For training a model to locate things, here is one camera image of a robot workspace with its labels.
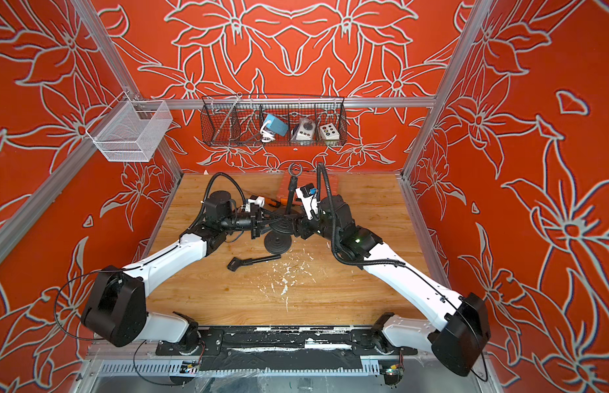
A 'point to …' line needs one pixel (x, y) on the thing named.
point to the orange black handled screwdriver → (274, 203)
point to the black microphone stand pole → (294, 169)
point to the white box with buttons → (330, 133)
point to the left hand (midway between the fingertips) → (281, 218)
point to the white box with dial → (304, 132)
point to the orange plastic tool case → (284, 182)
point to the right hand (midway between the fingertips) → (287, 213)
